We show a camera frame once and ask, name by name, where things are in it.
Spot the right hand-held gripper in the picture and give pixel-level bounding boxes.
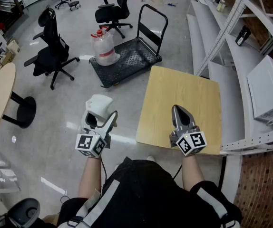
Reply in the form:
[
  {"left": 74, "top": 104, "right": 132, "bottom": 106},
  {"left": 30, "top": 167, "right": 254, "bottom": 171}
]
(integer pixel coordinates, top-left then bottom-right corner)
[{"left": 169, "top": 104, "right": 207, "bottom": 156}]

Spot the black office chair with headrest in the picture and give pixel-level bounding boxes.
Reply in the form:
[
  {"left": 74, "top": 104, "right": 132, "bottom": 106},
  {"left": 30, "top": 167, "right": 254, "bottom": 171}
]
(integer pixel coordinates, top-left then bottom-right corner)
[{"left": 24, "top": 7, "right": 80, "bottom": 91}]

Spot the person's black clothing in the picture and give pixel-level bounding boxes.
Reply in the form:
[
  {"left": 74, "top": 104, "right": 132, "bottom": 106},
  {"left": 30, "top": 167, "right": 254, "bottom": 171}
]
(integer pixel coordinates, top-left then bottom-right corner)
[{"left": 57, "top": 157, "right": 243, "bottom": 228}]

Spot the square wooden table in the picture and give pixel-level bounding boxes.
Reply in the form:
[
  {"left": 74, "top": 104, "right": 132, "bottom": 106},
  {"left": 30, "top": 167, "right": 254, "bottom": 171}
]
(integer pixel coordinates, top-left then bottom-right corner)
[{"left": 136, "top": 65, "right": 222, "bottom": 155}]

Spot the large clear water bottle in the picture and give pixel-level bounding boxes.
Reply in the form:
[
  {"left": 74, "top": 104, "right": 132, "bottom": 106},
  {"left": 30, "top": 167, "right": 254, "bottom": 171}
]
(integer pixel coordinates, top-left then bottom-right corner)
[{"left": 90, "top": 26, "right": 121, "bottom": 67}]

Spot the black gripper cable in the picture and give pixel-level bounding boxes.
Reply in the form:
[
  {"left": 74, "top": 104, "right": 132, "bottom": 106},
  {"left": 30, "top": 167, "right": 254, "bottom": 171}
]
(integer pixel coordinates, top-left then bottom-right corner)
[
  {"left": 173, "top": 164, "right": 183, "bottom": 180},
  {"left": 100, "top": 157, "right": 108, "bottom": 183}
]

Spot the white metal shelf rack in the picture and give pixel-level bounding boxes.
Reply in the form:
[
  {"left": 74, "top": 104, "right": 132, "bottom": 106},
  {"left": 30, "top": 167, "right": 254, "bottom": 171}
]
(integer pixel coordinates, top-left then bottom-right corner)
[{"left": 186, "top": 0, "right": 273, "bottom": 157}]

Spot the person's right forearm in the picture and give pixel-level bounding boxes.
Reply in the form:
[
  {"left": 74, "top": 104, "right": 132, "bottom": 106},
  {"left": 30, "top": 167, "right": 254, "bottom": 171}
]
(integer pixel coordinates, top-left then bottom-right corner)
[{"left": 181, "top": 153, "right": 206, "bottom": 190}]

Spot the black platform trolley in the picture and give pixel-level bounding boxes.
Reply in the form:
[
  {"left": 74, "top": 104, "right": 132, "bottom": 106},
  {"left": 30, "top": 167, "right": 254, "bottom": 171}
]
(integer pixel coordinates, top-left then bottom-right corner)
[{"left": 88, "top": 4, "right": 169, "bottom": 89}]

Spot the person's left forearm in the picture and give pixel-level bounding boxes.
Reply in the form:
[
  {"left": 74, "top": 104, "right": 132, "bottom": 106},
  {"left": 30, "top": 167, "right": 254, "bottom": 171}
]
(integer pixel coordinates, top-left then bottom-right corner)
[{"left": 78, "top": 156, "right": 103, "bottom": 200}]

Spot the white box appliance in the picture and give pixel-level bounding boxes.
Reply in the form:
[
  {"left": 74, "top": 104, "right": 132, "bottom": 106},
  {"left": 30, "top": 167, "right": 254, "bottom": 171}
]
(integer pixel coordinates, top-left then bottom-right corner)
[{"left": 246, "top": 55, "right": 273, "bottom": 127}]

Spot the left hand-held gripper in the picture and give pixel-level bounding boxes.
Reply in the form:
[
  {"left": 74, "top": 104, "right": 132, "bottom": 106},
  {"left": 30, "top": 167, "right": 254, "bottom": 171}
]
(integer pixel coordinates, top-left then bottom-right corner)
[{"left": 75, "top": 110, "right": 118, "bottom": 159}]

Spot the small black rolling stool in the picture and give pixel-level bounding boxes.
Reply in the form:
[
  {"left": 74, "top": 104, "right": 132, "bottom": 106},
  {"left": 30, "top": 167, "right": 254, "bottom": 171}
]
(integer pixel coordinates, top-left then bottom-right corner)
[{"left": 68, "top": 0, "right": 81, "bottom": 11}]

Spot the black bottle with label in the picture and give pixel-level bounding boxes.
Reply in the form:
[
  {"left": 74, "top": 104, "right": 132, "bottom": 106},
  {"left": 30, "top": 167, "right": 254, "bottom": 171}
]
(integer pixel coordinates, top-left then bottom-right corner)
[{"left": 234, "top": 25, "right": 252, "bottom": 47}]

